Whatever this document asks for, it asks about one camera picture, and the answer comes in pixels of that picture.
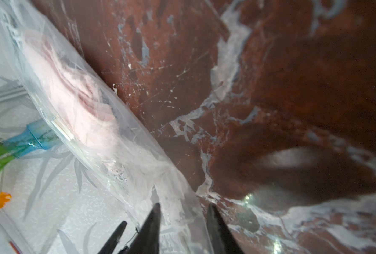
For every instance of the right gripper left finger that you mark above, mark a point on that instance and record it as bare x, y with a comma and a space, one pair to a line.
147, 240

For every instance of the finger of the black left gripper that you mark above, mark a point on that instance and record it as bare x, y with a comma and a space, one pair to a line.
113, 240

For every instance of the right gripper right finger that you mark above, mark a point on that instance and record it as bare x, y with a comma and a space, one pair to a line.
223, 242

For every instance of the clear plastic vacuum bag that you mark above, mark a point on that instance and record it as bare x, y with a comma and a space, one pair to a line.
137, 173

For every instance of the pink towel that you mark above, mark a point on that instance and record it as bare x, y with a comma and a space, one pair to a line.
73, 93

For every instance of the blue glass vase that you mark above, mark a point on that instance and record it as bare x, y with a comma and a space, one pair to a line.
36, 136

